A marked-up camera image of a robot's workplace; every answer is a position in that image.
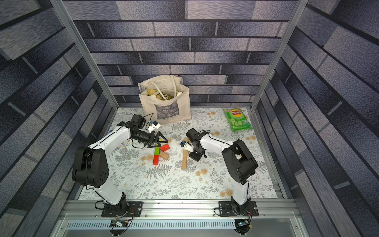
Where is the green chips bag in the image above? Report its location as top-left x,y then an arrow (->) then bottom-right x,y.
223,107 -> 252,132

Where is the wooden block bottom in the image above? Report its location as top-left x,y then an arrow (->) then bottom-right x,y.
183,150 -> 188,163

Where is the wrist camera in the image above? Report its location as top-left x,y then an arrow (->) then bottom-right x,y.
181,141 -> 193,153
148,121 -> 161,133

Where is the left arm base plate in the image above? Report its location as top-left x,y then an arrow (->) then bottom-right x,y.
101,201 -> 144,218

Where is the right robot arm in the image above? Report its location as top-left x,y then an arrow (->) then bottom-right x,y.
181,128 -> 258,216

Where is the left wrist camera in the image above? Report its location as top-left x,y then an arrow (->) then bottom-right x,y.
148,121 -> 161,133

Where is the aluminium front rail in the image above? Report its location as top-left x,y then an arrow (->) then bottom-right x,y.
58,198 -> 301,220

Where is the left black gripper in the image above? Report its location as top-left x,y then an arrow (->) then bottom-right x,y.
133,130 -> 169,147

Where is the red block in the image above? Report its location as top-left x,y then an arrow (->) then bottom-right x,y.
153,155 -> 159,166
160,144 -> 170,152

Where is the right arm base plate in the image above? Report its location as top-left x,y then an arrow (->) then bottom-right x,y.
218,201 -> 259,217

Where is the beige canvas tote bag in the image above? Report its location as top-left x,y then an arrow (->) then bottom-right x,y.
138,75 -> 191,124

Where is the circuit board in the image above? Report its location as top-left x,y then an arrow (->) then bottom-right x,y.
109,219 -> 130,229
235,219 -> 251,231

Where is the left circuit board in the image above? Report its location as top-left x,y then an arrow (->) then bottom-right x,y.
109,219 -> 130,229

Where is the right circuit board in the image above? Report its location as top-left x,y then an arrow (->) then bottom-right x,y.
235,219 -> 251,231

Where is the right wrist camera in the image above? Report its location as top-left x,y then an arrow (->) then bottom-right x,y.
181,141 -> 193,153

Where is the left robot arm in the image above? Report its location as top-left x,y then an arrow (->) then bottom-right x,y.
72,115 -> 168,217

